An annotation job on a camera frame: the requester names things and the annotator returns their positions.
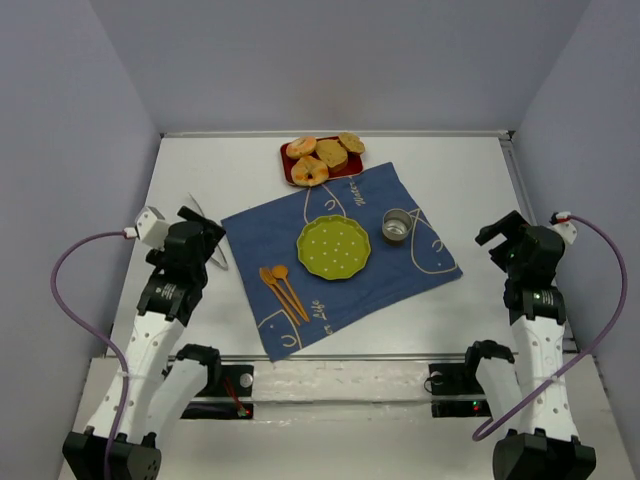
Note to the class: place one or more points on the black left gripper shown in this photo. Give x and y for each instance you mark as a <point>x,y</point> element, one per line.
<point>201,220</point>

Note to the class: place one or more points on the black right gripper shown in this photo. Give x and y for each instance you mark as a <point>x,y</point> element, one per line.
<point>501,233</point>

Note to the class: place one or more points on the metal tongs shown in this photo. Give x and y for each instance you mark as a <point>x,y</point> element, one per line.
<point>217,256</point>

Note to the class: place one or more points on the orange speckled bagel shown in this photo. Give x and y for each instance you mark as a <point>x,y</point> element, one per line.
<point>309,171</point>

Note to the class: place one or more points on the seeded oval bread slice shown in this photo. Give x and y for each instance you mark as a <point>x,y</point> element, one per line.
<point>351,143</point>

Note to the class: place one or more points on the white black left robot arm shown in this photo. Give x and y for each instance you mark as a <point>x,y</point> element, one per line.
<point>153,383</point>

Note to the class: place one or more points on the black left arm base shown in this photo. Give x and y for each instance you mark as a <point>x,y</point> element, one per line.
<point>230,398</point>

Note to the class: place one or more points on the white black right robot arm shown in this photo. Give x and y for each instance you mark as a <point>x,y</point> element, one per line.
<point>527,397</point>

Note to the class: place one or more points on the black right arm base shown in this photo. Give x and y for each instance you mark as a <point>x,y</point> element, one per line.
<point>454,392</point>

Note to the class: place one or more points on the brown bread loaf slice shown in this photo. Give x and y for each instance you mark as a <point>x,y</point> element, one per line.
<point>332,154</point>

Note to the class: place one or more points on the orange wooden fork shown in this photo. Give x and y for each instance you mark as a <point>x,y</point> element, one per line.
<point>268,278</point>

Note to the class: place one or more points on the orange wooden spoon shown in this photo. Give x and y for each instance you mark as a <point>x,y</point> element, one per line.
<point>280,272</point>

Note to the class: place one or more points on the metal cup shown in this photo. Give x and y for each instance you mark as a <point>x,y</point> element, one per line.
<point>396,226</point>

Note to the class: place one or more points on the blue cloth placemat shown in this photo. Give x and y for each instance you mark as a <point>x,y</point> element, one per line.
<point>266,235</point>

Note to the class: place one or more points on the green dotted plate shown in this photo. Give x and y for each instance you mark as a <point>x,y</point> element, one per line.
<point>333,247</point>

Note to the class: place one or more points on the glazed bagel top left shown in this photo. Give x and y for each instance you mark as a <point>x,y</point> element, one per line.
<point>300,147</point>

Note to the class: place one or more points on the red rectangular tray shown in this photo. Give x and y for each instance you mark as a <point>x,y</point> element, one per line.
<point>354,165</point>

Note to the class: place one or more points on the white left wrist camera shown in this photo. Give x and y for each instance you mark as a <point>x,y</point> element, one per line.
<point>151,227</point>

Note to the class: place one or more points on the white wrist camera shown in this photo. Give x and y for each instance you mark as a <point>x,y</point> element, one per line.
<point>151,227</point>
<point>560,222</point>

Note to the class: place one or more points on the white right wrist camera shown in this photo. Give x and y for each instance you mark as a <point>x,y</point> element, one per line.
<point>560,222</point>

